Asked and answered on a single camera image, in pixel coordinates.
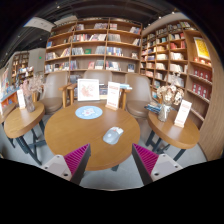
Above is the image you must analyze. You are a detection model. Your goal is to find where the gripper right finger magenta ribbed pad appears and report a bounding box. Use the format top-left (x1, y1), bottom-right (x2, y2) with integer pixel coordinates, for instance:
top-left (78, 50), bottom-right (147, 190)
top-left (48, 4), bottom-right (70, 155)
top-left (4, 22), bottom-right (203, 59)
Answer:
top-left (131, 143), bottom-right (184, 186)

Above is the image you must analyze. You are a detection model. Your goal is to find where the round light blue mouse pad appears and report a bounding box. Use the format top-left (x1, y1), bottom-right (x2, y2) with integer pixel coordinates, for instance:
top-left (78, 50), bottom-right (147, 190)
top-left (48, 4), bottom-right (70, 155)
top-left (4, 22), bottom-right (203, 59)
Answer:
top-left (75, 106), bottom-right (103, 120)

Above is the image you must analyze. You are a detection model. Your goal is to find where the yellow poster on shelf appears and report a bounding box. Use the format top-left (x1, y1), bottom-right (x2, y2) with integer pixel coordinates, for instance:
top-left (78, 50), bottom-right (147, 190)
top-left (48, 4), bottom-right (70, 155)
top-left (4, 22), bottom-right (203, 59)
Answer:
top-left (194, 37), bottom-right (210, 60)

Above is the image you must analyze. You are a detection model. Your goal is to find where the round wooden centre table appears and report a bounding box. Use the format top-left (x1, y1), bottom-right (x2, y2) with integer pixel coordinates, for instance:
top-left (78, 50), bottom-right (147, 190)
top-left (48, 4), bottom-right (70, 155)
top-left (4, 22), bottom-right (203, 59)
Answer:
top-left (45, 102), bottom-right (140, 171)

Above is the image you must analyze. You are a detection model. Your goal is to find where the beige armchair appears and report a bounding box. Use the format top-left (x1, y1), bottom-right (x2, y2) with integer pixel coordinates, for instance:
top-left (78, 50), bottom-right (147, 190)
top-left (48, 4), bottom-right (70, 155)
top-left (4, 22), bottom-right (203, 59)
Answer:
top-left (40, 71), bottom-right (68, 114)
top-left (125, 73), bottom-right (152, 118)
top-left (82, 69), bottom-right (114, 101)

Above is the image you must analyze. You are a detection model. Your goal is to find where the white sign card table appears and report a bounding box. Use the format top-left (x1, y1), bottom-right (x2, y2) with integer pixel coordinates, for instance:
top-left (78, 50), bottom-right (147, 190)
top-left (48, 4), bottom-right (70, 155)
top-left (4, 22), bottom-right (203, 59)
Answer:
top-left (17, 89), bottom-right (26, 109)
top-left (174, 100), bottom-right (192, 127)

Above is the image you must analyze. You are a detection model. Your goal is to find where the wooden bookshelf wall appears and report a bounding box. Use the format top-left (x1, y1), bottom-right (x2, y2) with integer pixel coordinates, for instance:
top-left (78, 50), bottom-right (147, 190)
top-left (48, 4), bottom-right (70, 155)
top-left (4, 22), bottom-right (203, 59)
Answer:
top-left (139, 20), bottom-right (214, 130)
top-left (44, 17), bottom-right (142, 75)

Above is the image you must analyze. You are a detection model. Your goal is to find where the vase dried flowers left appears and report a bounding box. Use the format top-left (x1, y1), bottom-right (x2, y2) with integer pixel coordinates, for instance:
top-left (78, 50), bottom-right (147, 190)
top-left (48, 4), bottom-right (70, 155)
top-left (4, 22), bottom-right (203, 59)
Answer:
top-left (20, 75), bottom-right (43, 112)

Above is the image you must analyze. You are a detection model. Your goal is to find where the white sign card right table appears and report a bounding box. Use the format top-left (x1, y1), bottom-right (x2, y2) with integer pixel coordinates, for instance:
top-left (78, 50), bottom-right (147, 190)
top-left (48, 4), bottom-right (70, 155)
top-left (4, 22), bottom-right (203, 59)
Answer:
top-left (174, 100), bottom-right (192, 127)

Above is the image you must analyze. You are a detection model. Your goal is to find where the round wooden table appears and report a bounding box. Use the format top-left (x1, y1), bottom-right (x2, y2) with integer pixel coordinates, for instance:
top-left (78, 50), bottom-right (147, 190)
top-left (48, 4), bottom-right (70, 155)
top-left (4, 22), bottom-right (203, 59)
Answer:
top-left (45, 102), bottom-right (140, 171)
top-left (4, 102), bottom-right (46, 165)
top-left (144, 110), bottom-right (201, 163)

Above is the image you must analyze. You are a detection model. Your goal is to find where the distant wooden bookshelf left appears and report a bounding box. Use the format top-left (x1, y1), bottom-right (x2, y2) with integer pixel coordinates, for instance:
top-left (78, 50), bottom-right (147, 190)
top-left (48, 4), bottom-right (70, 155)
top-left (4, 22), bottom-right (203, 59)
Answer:
top-left (12, 51), bottom-right (29, 84)

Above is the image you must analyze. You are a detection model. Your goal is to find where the stack of books on chair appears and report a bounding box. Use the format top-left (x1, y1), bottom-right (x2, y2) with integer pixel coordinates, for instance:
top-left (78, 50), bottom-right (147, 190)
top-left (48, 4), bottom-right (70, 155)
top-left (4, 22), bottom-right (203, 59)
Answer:
top-left (144, 102), bottom-right (161, 114)

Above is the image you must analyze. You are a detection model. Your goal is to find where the white sign card left table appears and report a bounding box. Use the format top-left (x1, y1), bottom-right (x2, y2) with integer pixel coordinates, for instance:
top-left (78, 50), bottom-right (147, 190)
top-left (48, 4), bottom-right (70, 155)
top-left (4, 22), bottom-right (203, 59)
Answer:
top-left (17, 89), bottom-right (26, 109)

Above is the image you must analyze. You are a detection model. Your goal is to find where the beige armchair middle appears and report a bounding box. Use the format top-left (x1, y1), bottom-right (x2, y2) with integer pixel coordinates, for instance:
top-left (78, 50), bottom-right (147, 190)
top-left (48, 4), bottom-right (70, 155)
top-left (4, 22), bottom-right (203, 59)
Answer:
top-left (82, 69), bottom-right (114, 101)

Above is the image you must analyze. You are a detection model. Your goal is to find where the orange display stand far left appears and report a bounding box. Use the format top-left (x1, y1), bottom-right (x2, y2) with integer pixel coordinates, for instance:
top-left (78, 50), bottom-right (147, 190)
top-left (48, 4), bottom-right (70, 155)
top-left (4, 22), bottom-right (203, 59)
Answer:
top-left (0, 70), bottom-right (18, 113)

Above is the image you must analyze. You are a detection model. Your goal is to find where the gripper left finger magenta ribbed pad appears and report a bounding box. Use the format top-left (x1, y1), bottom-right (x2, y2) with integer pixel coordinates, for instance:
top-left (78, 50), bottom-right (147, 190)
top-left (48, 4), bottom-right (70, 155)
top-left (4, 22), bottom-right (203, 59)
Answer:
top-left (42, 143), bottom-right (92, 186)

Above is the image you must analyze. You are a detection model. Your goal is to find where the round wooden left table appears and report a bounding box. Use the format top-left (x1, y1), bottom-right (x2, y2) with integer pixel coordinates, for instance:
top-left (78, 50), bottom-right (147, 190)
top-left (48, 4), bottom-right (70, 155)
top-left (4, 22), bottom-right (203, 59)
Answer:
top-left (4, 102), bottom-right (46, 165)

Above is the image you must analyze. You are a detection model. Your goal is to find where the wooden bookshelf right wall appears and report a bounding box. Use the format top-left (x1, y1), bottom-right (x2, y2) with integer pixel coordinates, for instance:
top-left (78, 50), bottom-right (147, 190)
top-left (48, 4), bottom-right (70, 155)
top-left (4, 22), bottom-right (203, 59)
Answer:
top-left (139, 20), bottom-right (214, 130)

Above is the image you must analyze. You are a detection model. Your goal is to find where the wooden bookshelf centre wall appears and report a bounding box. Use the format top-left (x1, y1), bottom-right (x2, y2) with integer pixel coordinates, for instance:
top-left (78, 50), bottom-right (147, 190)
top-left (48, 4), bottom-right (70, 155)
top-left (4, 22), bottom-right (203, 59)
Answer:
top-left (44, 17), bottom-right (142, 75)

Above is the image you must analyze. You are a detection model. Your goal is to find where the glass vase dried flowers right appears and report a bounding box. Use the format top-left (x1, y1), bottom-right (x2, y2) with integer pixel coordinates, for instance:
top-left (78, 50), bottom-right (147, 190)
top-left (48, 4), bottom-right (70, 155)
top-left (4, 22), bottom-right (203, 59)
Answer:
top-left (157, 85), bottom-right (184, 122)

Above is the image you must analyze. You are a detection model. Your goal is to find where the beige armchair right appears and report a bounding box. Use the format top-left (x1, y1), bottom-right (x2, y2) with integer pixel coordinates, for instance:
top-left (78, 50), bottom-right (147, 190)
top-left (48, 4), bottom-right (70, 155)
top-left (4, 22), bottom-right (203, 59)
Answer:
top-left (125, 73), bottom-right (152, 118)

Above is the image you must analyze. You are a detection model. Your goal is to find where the beige armchair left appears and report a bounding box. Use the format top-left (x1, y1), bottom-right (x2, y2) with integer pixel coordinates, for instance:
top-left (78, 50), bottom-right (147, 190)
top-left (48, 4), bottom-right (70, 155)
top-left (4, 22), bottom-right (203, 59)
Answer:
top-left (40, 71), bottom-right (68, 114)

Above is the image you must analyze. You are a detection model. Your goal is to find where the white red sign card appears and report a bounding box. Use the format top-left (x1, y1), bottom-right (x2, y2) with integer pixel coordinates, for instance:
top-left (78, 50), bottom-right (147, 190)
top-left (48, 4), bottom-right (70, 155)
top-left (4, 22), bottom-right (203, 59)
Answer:
top-left (106, 82), bottom-right (120, 110)

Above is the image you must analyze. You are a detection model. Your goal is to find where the round wooden right table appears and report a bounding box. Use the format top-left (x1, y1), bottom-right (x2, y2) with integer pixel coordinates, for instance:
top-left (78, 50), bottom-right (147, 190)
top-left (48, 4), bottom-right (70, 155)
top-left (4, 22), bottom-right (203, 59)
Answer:
top-left (144, 110), bottom-right (201, 163)

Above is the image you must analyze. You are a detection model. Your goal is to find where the white framed picture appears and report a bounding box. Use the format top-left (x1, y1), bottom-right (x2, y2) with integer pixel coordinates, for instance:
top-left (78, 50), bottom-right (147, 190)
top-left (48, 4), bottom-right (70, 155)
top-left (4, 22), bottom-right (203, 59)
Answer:
top-left (78, 79), bottom-right (100, 101)

